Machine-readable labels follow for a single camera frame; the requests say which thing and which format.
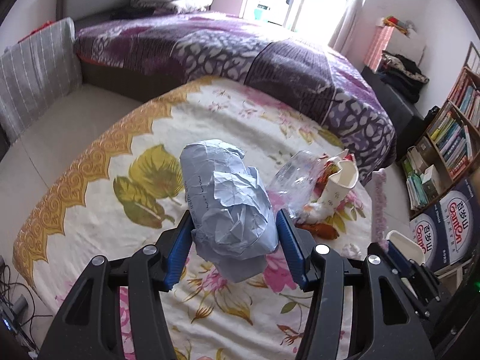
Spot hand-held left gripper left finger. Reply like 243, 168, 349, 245
37, 210, 196, 360

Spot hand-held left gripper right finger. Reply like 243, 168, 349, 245
275, 209, 437, 360

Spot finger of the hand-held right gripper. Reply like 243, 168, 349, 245
388, 241, 442, 319

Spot white plastic bin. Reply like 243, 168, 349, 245
385, 230, 427, 268

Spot grey paper bag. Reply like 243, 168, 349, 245
180, 139, 280, 284

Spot crushed clear plastic bottle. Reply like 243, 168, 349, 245
266, 151, 331, 223

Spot crushed white paper cup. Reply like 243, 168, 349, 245
313, 159, 359, 222

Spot red white snack wrapper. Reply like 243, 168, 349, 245
319, 149, 357, 181

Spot small blue white carton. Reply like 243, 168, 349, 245
409, 202, 444, 256

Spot orange snack wrapper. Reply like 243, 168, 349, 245
300, 222, 341, 240

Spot pink lace cloth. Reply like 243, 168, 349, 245
370, 169, 391, 254

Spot large blue white carton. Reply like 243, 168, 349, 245
436, 176, 480, 271

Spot floral bed sheet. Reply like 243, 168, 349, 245
13, 76, 376, 360

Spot black bench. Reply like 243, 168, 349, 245
361, 65, 425, 166

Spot pile of dark clothes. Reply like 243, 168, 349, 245
377, 53, 431, 104

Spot white box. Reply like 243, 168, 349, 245
382, 34, 427, 73

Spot purple patterned blanket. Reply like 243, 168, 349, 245
73, 10, 398, 186

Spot grey striped cushion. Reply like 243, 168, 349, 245
0, 17, 84, 144

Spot colourful toys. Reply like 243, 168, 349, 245
377, 16, 416, 37

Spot dark clothes on bed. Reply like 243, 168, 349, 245
110, 7, 155, 20

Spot white curtain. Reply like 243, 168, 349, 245
328, 0, 376, 50

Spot red cloth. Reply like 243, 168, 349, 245
17, 20, 57, 43

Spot black cables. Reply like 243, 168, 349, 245
0, 255, 40, 347

